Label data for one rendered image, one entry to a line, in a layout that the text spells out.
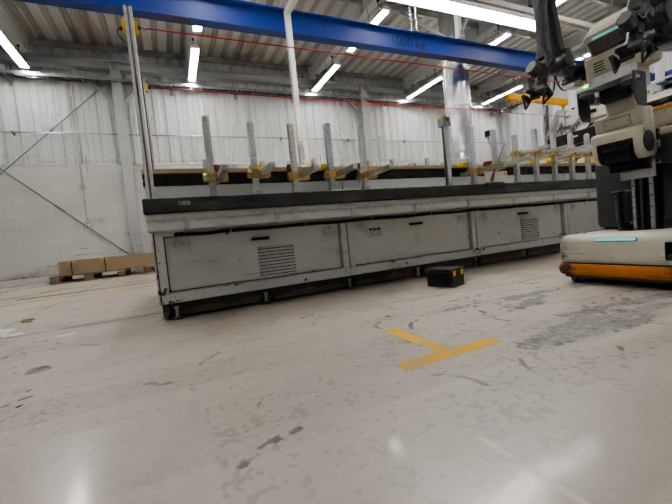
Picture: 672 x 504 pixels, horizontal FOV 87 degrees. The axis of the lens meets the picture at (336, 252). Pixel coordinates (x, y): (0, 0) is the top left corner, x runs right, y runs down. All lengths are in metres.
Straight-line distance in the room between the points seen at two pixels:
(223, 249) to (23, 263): 7.57
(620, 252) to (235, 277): 2.17
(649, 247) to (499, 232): 1.62
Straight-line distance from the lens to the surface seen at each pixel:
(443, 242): 3.17
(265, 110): 10.25
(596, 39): 2.51
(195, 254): 2.39
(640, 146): 2.33
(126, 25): 2.43
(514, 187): 3.40
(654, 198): 2.56
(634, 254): 2.29
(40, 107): 10.08
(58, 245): 9.55
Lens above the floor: 0.42
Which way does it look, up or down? 3 degrees down
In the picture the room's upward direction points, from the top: 6 degrees counter-clockwise
